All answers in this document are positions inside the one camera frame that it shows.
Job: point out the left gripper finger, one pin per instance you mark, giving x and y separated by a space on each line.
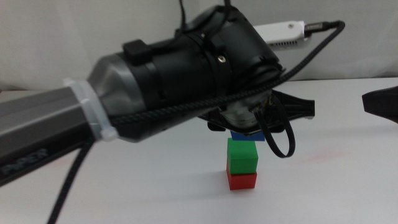
217 127

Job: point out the blue cube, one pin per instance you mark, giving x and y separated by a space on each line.
245 137

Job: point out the green cube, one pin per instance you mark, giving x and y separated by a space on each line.
242 155

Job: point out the red cube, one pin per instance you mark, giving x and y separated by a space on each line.
242 182

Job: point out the white curtain backdrop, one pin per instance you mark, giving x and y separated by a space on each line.
342 62

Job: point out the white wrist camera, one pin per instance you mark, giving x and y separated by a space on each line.
280 32

